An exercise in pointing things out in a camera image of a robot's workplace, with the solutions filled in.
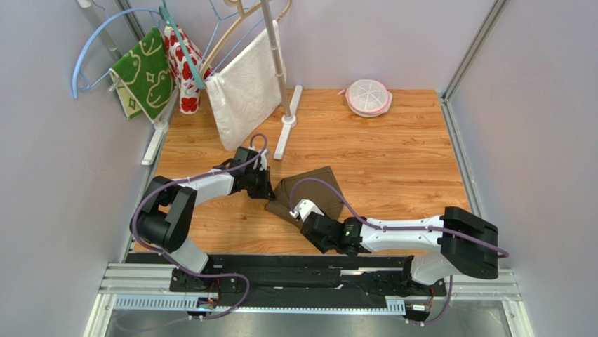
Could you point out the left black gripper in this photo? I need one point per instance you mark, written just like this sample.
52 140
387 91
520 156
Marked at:
266 191

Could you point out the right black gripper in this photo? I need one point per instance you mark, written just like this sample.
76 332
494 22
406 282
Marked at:
311 226

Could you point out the brown cloth napkin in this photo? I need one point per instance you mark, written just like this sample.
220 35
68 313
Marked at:
322 196

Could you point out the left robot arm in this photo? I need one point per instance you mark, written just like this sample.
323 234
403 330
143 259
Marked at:
162 219

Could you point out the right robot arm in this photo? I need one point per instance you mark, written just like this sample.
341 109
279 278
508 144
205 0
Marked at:
456 242

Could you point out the metal drying rack stand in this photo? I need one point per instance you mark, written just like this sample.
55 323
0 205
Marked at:
290 106

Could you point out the white towel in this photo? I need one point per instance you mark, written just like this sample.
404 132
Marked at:
244 93

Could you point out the red white patterned cloth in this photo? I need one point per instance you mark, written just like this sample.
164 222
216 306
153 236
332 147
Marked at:
189 93

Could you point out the white pink lidded container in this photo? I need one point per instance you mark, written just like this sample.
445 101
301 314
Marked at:
368 98

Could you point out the green patterned towel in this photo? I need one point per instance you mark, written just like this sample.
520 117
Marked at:
142 78

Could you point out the beige wooden hanger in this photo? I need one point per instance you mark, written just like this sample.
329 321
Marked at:
241 14

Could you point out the teal hanger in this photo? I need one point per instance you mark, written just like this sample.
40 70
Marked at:
166 15

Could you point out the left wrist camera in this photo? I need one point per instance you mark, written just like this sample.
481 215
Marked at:
260 164

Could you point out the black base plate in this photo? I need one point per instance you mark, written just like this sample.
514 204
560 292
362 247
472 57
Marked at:
304 281

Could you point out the aluminium frame rail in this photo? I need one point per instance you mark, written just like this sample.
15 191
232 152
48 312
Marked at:
482 34

